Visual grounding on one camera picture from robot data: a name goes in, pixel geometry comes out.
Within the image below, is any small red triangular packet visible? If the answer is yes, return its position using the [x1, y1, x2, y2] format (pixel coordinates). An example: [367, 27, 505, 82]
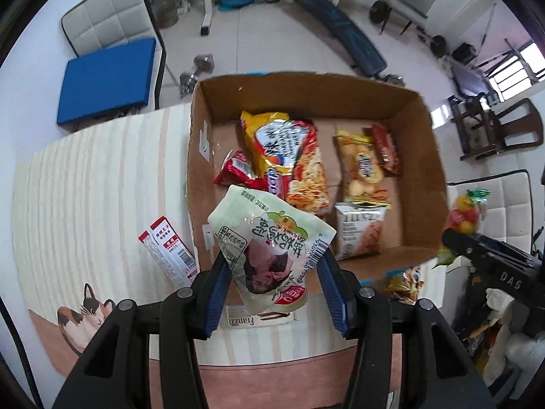
[370, 123, 401, 175]

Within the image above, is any red white stick packet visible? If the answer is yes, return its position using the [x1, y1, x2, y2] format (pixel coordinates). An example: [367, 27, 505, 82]
[137, 217, 200, 288]

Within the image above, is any green white snack packet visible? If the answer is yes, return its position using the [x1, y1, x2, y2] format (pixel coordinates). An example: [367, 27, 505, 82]
[208, 184, 337, 318]

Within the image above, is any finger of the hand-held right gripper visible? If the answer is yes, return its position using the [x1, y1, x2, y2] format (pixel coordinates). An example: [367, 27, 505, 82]
[442, 228, 504, 263]
[474, 233, 534, 261]

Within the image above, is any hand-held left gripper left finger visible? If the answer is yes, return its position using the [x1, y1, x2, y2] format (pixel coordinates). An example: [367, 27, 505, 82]
[53, 253, 233, 409]

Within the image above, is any cardboard box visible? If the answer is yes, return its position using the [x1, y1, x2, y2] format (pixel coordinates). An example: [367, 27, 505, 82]
[186, 72, 449, 304]

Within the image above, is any black box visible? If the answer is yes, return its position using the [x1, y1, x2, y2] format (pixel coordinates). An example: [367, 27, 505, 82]
[451, 43, 478, 64]

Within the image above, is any thin black pole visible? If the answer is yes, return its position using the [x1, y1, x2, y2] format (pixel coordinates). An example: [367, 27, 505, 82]
[474, 3, 498, 62]

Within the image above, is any blue seat cushion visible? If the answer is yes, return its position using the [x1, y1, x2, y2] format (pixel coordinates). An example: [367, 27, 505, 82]
[57, 37, 158, 126]

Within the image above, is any white barbell rack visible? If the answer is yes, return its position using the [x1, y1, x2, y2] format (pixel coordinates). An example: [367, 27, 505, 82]
[200, 0, 346, 37]

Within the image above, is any short barbell with black plates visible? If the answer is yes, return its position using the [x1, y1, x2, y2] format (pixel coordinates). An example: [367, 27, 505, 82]
[369, 0, 448, 57]

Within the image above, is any white plush goose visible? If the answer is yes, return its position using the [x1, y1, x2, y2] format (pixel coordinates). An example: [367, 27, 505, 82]
[484, 287, 545, 386]

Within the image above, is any teal exercise mat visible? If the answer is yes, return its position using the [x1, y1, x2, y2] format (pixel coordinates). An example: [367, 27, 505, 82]
[217, 0, 256, 13]

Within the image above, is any red panda cookie packet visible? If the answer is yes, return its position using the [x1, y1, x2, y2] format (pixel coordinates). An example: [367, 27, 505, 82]
[402, 265, 427, 304]

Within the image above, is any small red white packet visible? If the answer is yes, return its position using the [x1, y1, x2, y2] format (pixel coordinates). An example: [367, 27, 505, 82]
[213, 150, 261, 189]

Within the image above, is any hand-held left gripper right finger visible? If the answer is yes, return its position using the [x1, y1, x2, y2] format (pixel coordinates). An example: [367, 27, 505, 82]
[317, 251, 497, 409]

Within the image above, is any yellow cartoon mouse packet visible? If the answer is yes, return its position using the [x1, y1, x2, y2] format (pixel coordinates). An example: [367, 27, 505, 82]
[379, 273, 409, 303]

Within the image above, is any yellow orange noodle snack bag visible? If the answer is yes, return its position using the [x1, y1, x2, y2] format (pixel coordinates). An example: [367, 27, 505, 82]
[239, 111, 330, 216]

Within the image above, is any red orange bag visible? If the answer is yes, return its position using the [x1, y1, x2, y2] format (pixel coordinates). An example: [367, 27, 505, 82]
[457, 315, 501, 371]

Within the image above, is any green candy ball bag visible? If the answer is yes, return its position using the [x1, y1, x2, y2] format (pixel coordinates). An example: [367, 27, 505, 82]
[432, 188, 490, 269]

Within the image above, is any yellow round biscuit bag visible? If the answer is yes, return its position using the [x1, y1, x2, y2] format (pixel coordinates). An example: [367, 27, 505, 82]
[333, 128, 391, 206]

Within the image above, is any white padded chair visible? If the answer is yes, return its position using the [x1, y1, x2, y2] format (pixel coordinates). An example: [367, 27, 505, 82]
[443, 169, 534, 267]
[61, 0, 168, 109]

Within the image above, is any black sit-up bench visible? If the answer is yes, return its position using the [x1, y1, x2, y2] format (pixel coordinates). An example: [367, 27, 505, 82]
[284, 0, 388, 76]

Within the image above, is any dark wooden chair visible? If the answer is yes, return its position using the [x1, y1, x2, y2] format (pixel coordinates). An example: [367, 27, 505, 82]
[447, 98, 545, 161]

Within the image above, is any grey exercise machine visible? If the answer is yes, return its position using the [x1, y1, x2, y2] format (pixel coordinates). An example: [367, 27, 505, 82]
[447, 38, 538, 100]

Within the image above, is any white chocolate chip cookie packet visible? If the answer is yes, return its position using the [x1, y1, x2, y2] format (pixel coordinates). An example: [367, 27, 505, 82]
[334, 202, 389, 260]

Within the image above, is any white chocolate wafer packet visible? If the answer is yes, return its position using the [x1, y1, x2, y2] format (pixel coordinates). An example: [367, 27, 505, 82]
[223, 310, 296, 331]

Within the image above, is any window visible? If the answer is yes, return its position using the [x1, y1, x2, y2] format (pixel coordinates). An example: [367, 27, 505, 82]
[489, 36, 545, 101]

